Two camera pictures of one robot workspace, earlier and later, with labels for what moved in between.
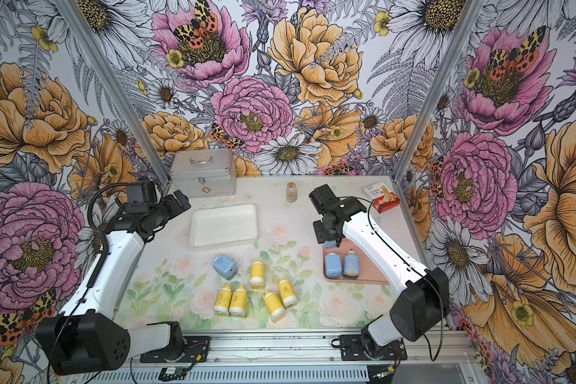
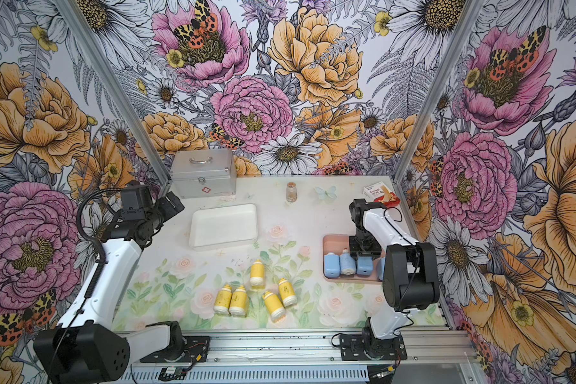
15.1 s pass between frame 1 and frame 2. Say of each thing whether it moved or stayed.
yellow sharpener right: stayed
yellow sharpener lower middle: stayed
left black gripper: stayed
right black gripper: moved
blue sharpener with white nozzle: stayed
